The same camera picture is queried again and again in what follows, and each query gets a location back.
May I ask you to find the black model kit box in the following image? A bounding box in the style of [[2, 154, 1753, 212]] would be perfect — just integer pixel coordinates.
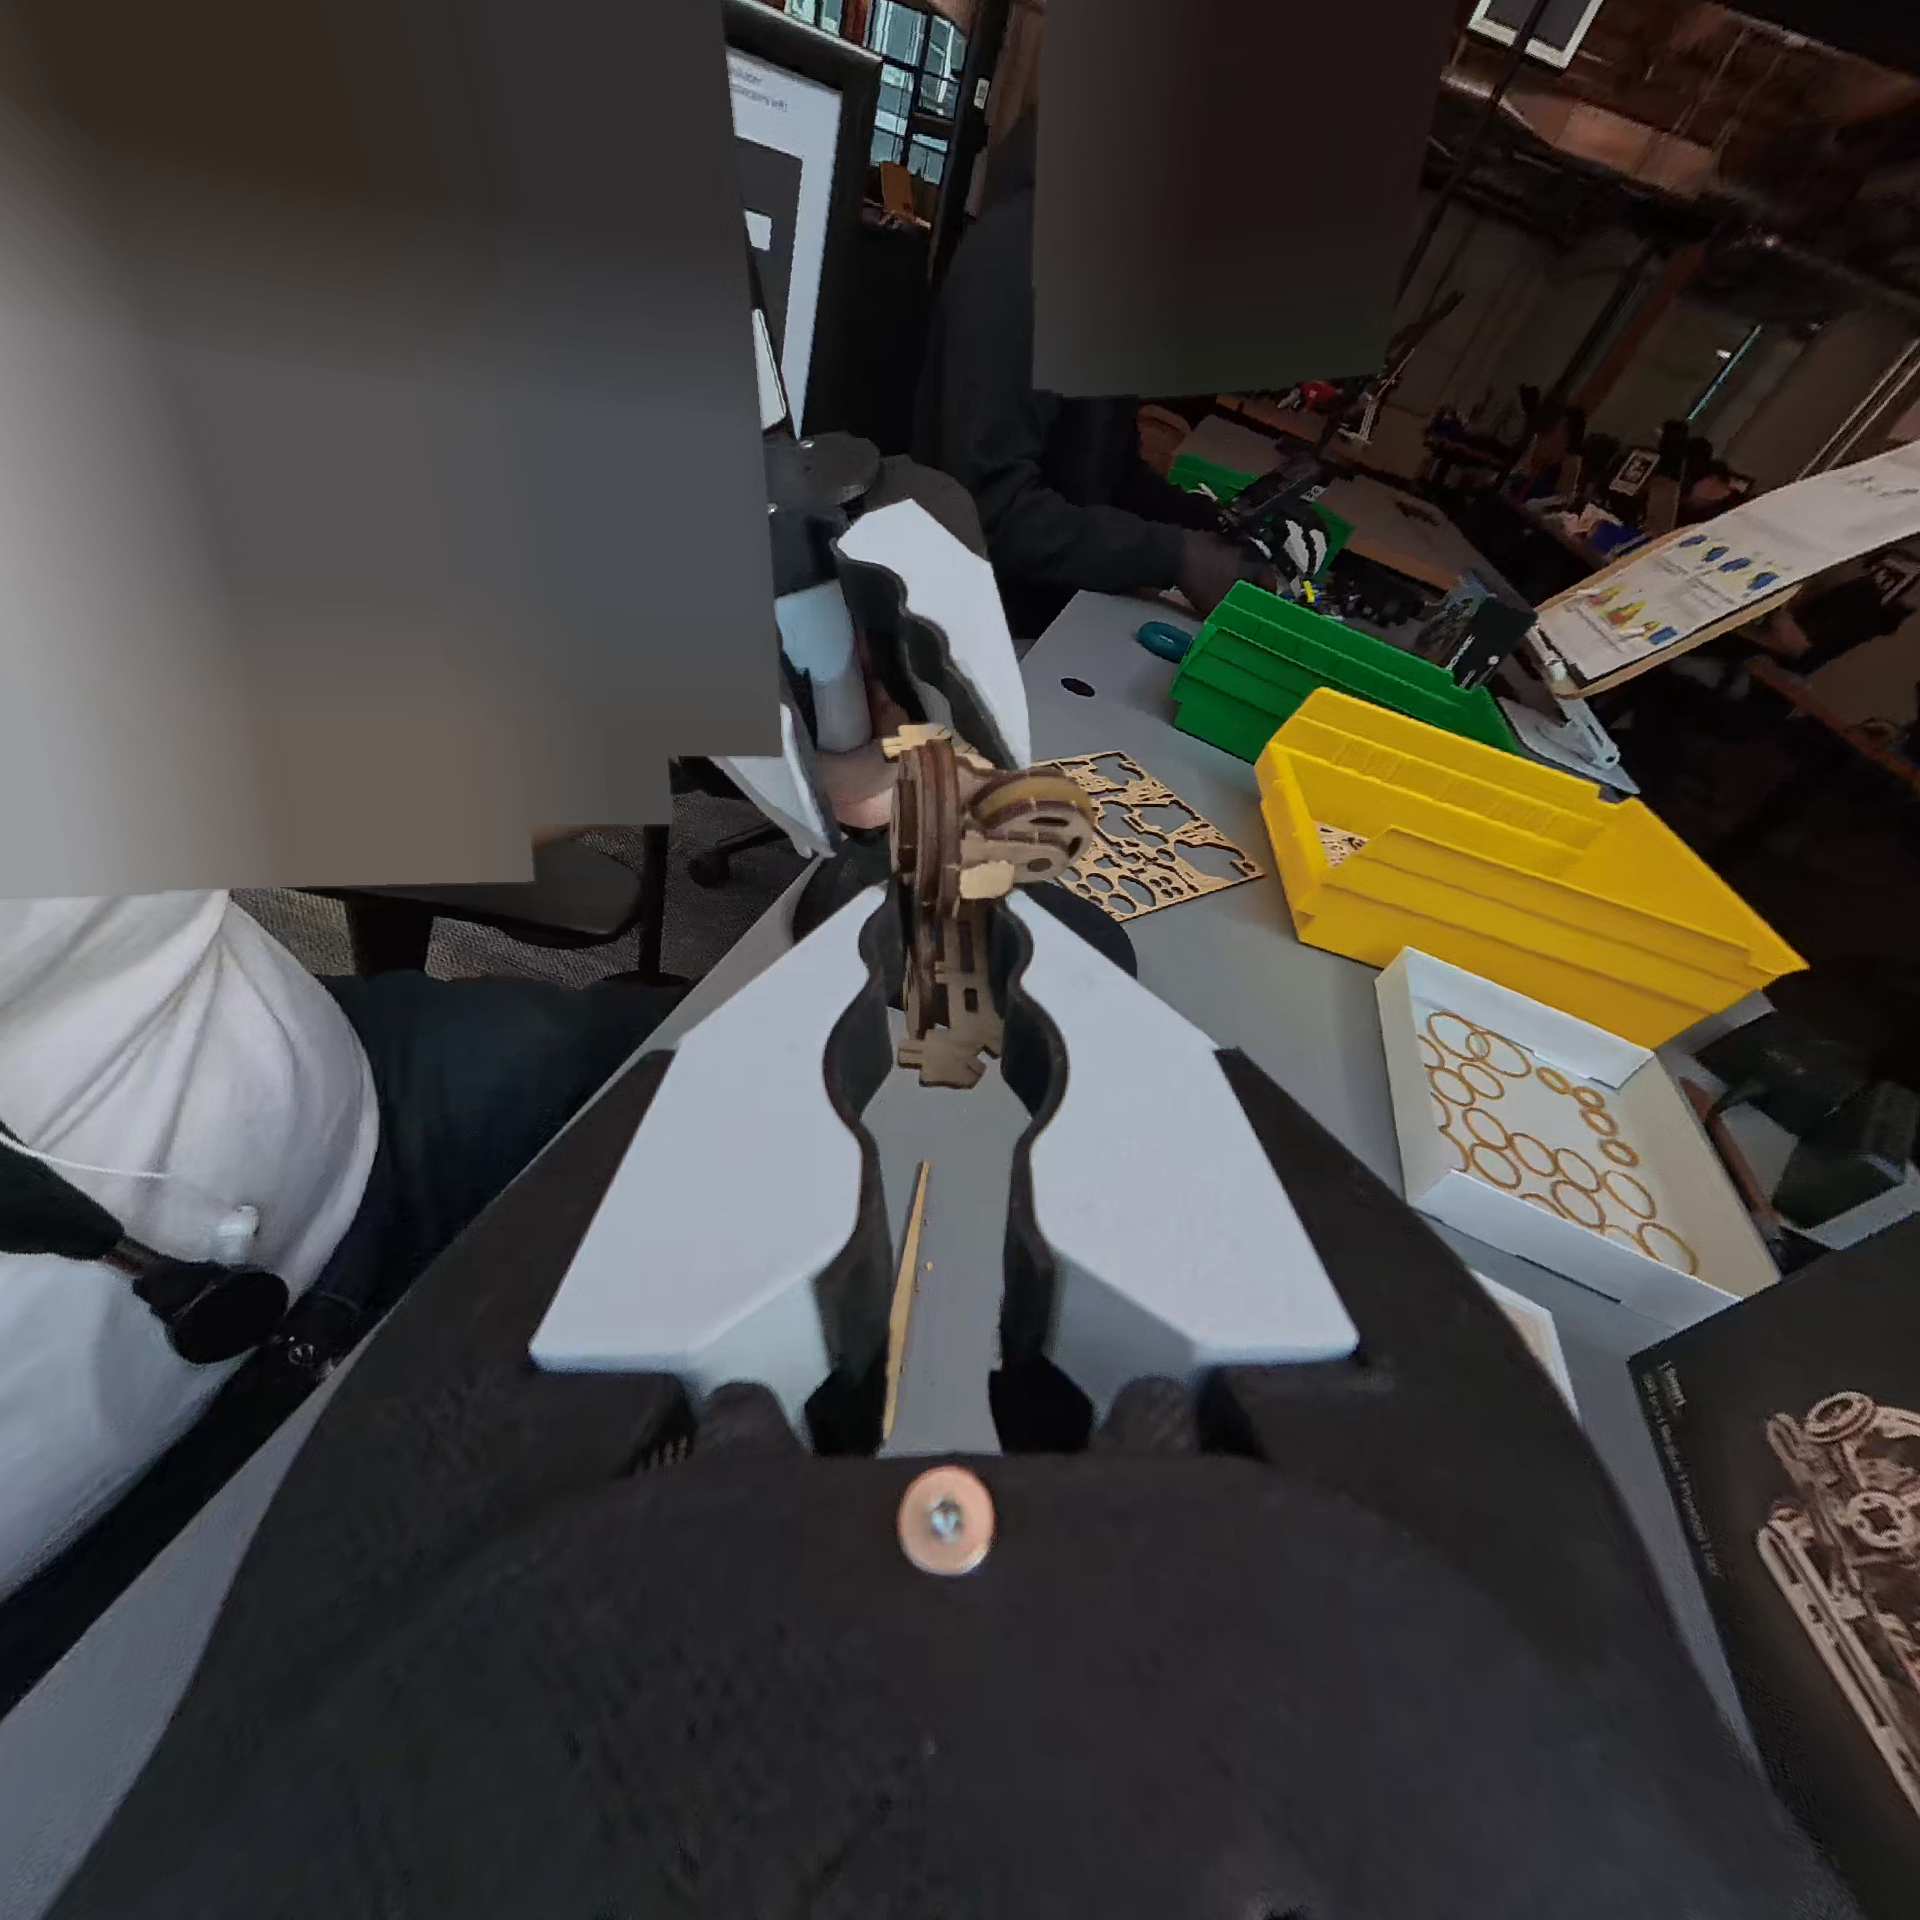
[[1626, 1257, 1920, 1920]]

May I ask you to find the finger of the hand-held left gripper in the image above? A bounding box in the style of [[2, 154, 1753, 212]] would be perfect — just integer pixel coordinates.
[[714, 703, 842, 865], [828, 498, 1038, 770]]

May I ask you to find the yellow plastic bin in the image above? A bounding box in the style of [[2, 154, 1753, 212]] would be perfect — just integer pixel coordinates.
[[1253, 684, 1811, 1053]]

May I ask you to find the wooden model assembly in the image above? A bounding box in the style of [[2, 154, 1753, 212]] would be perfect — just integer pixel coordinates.
[[881, 724, 1100, 1090]]

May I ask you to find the printed instruction sheet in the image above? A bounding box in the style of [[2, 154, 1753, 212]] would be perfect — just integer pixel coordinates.
[[1533, 439, 1920, 703]]

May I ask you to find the black strap with clip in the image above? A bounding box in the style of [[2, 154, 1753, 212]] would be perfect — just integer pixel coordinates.
[[0, 1116, 292, 1369]]

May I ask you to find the white cardboard box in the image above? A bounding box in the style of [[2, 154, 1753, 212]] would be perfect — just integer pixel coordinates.
[[1374, 944, 1781, 1326]]

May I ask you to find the pile of wooden rings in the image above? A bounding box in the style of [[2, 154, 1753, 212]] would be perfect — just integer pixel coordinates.
[[1416, 1009, 1701, 1278]]

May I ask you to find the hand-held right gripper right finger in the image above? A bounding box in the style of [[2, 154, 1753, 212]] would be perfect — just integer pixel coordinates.
[[990, 896, 1361, 1455]]

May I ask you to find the wooden cut-out sheet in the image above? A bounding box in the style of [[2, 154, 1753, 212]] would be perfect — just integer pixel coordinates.
[[1032, 747, 1265, 921]]

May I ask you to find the person's white shirt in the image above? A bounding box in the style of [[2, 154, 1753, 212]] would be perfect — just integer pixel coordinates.
[[0, 889, 382, 1603]]

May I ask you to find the green plastic bin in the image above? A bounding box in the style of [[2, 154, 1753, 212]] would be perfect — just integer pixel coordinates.
[[1165, 450, 1355, 560], [1167, 581, 1520, 770]]

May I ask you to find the thin wooden stick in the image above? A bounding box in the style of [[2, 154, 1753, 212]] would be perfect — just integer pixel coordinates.
[[881, 1159, 933, 1447]]

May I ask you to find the person's left hand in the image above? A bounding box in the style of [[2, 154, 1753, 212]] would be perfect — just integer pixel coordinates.
[[822, 679, 909, 832]]

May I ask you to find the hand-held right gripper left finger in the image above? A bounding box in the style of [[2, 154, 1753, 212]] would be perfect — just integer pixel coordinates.
[[527, 883, 909, 1450]]

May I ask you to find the black framed white board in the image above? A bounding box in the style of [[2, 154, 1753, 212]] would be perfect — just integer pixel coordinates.
[[724, 42, 884, 441]]

